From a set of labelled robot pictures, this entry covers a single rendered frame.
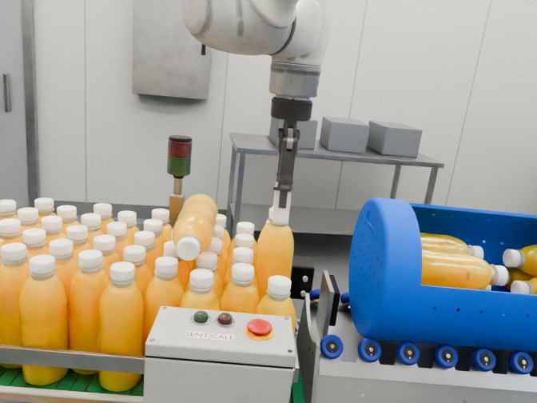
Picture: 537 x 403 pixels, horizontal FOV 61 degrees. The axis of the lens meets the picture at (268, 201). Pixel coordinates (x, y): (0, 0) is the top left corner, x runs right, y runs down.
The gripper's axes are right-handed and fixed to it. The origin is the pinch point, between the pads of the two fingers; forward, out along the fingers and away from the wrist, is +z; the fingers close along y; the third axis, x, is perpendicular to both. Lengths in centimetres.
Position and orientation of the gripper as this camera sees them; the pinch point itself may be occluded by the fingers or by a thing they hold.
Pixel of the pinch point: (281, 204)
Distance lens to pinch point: 89.5
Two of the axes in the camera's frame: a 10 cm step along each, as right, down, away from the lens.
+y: 0.0, -2.8, 9.6
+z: -0.9, 9.5, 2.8
